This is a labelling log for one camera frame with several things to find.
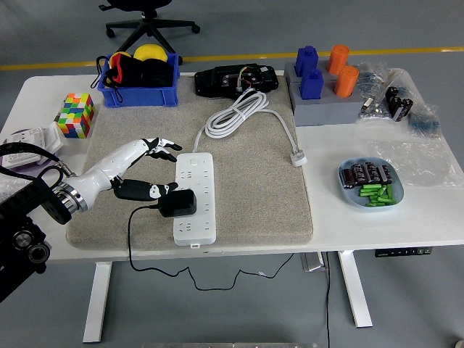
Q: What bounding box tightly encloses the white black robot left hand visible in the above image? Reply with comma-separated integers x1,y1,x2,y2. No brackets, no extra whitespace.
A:
72,136,183,213

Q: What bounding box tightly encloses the black plug adapter with cord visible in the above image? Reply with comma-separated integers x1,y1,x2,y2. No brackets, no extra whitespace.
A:
127,191,295,292

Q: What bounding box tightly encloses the white power strip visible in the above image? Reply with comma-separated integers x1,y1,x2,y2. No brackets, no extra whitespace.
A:
173,152,218,250

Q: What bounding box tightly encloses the multicolour puzzle cube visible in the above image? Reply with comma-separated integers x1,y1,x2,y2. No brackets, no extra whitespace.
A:
57,93,96,139

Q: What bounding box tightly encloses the white square cover plate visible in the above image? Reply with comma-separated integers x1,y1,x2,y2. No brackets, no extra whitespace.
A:
41,122,65,155

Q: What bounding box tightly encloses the blue plastic bin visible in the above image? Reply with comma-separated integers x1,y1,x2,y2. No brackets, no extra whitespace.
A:
98,53,181,109

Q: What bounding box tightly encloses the crumpled clear plastic bag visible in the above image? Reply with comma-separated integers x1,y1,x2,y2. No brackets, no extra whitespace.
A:
0,179,28,204

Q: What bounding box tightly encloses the black fabric pouch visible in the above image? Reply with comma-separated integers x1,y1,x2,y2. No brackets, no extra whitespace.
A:
141,59,174,88

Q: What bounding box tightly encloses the yellow ball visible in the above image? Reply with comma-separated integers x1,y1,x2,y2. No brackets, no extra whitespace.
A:
133,43,168,62

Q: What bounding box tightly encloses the white table leg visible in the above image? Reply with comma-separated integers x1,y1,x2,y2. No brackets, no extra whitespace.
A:
82,261,112,344
337,249,373,329

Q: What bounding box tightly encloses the black electronic device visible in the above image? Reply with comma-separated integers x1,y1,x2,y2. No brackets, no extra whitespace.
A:
194,63,280,99

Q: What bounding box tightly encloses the black office chair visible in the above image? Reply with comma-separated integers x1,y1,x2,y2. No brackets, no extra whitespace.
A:
97,0,201,55

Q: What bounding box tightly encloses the grey-brown mat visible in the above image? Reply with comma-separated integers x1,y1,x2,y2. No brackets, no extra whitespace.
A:
65,72,315,251

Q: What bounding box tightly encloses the grey block base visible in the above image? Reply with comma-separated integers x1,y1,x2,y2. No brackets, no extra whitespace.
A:
291,78,365,127
283,60,363,86

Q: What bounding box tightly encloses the blue plastic block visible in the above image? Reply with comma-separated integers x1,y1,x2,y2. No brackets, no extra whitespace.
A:
299,68,325,101
294,46,319,78

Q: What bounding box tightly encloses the light blue plate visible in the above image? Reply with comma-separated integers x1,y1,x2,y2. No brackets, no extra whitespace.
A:
337,156,405,211

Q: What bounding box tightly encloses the orange plastic cylinder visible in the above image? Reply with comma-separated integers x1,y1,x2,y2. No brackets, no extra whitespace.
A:
326,44,350,75
333,65,360,97

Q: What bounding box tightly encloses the clear bag of metal parts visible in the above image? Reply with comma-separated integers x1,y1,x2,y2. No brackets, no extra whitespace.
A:
357,92,392,123

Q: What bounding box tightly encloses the clear bag of blue components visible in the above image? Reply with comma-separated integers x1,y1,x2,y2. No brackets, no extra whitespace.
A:
407,103,442,138
357,61,391,95

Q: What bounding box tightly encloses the clear bag of black capacitors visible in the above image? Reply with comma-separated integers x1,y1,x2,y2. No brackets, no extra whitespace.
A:
382,68,418,124

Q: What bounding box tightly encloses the black table control panel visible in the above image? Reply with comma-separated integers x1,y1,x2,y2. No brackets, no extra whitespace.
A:
375,246,434,258

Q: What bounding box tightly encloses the empty clear plastic bag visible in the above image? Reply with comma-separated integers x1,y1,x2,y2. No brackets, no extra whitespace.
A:
364,136,464,189

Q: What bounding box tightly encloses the white wall socket panel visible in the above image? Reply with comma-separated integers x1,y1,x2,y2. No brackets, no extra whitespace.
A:
0,126,48,162

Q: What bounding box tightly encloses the black red drawstring pouch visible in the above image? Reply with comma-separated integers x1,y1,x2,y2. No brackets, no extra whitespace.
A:
90,51,144,104

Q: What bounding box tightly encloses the white power cable with plug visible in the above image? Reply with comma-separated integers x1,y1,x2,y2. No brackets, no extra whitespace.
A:
191,90,309,167

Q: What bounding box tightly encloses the metal bracket under table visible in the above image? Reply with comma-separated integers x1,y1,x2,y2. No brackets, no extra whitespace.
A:
299,252,329,272

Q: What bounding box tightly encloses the black hanging cable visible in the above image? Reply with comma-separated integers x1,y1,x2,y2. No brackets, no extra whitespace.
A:
324,251,332,348

